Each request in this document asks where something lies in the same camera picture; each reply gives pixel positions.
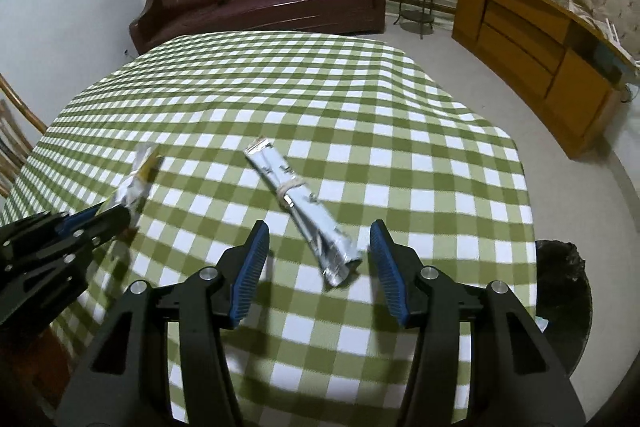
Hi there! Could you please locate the white wifi router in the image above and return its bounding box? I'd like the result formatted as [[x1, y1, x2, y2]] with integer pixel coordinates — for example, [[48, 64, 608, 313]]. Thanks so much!
[[594, 18, 634, 61]]

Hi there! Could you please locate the wooden chair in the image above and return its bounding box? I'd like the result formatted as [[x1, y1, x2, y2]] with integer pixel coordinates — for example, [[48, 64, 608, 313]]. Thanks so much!
[[0, 77, 48, 198]]

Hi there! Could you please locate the silver foil packet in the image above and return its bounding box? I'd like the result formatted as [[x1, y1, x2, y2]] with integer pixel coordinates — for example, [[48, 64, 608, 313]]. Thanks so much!
[[244, 136, 362, 287]]

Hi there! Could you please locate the wooden sideboard cabinet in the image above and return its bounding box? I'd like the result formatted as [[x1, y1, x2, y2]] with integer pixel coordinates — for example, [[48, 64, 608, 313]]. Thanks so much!
[[452, 0, 634, 159]]

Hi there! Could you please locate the black lined trash bin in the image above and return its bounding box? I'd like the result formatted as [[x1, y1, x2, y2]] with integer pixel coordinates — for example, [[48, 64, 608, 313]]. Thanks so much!
[[536, 239, 592, 376]]

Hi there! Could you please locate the silver wrapper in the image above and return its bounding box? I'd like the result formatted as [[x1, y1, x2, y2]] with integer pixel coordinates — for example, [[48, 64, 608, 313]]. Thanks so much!
[[108, 142, 160, 229]]

